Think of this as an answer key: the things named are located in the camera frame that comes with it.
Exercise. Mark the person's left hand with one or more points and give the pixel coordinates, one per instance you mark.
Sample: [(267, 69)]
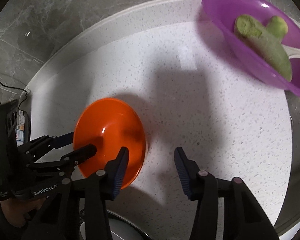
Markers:
[(16, 211)]

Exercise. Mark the green vegetable stalk back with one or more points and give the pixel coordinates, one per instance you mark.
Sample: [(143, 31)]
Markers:
[(277, 27)]

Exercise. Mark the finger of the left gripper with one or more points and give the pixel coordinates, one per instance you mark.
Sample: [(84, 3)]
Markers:
[(77, 157), (44, 144)]

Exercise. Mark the stainless steel sink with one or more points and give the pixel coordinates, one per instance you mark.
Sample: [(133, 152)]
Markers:
[(290, 212)]

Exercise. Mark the purple plastic basin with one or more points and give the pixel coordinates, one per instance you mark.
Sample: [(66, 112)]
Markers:
[(223, 14)]

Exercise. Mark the large white plate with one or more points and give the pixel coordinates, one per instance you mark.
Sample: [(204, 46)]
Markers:
[(123, 229)]

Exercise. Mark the green vegetable stalk front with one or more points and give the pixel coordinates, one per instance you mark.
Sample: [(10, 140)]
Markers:
[(255, 35)]

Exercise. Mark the steel rice cooker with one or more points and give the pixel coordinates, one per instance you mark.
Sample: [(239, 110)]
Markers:
[(23, 128)]

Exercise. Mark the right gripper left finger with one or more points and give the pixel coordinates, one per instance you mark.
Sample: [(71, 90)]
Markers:
[(107, 182)]

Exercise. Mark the green vegetable stalk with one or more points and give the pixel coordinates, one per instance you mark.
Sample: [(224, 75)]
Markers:
[(255, 35), (277, 27)]

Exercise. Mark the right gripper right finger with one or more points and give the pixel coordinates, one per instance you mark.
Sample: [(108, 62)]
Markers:
[(197, 184)]

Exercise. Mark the orange plastic bowl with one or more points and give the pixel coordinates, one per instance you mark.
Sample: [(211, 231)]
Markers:
[(111, 124)]

